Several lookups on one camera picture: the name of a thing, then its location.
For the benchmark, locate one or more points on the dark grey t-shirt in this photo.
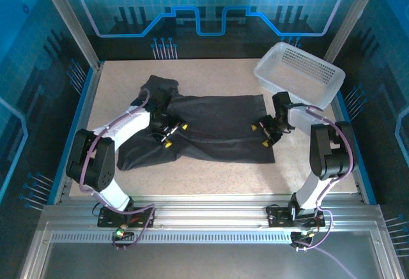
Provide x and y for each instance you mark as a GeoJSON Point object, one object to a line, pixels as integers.
{"type": "Point", "coordinates": [217, 125]}

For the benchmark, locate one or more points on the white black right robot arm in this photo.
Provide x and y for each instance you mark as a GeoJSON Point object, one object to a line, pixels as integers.
{"type": "Point", "coordinates": [308, 189]}

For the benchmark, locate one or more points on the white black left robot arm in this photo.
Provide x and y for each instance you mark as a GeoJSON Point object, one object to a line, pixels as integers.
{"type": "Point", "coordinates": [112, 193]}

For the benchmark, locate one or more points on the white perforated plastic basket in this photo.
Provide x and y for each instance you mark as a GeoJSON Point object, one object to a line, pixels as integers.
{"type": "Point", "coordinates": [316, 68]}

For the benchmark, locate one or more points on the blue table edge strip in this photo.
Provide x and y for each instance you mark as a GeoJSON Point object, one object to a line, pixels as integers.
{"type": "Point", "coordinates": [362, 157]}
{"type": "Point", "coordinates": [68, 138]}

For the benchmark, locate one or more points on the black connector board with LEDs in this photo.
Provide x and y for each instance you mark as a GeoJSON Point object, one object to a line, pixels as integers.
{"type": "Point", "coordinates": [300, 236]}
{"type": "Point", "coordinates": [123, 235]}

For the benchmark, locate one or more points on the grey metal sheet panel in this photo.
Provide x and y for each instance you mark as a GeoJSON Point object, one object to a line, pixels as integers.
{"type": "Point", "coordinates": [191, 263]}

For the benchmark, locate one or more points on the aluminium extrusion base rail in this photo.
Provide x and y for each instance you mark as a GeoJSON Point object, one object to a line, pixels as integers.
{"type": "Point", "coordinates": [207, 212]}

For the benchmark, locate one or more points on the aluminium table side rail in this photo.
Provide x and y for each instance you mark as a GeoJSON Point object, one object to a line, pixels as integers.
{"type": "Point", "coordinates": [358, 170]}
{"type": "Point", "coordinates": [80, 122]}

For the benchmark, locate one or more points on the aluminium frame post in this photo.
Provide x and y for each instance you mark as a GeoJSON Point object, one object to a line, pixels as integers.
{"type": "Point", "coordinates": [351, 14]}
{"type": "Point", "coordinates": [70, 20]}

